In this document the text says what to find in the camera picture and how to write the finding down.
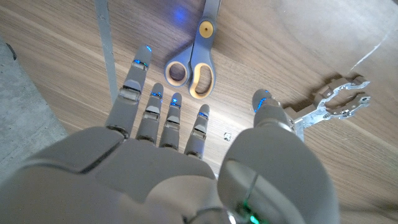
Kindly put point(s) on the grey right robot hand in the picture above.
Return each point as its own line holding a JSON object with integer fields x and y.
{"x": 155, "y": 180}

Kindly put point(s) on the metal claw gear bracket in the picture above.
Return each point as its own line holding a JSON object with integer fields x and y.
{"x": 323, "y": 110}

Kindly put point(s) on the grey yellow scissors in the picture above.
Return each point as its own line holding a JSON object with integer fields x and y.
{"x": 200, "y": 46}

